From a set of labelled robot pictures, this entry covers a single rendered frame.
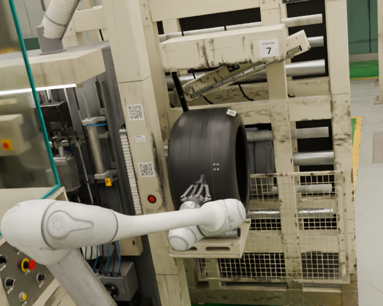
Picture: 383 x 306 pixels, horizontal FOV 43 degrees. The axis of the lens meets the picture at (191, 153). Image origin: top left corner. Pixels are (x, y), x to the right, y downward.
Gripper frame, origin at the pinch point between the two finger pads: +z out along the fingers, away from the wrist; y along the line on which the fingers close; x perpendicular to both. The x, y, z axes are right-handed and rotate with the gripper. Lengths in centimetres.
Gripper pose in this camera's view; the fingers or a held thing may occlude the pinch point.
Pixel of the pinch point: (202, 181)
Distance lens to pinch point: 203.4
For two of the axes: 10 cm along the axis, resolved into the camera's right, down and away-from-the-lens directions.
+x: 1.8, 8.7, 4.5
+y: -9.6, 0.6, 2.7
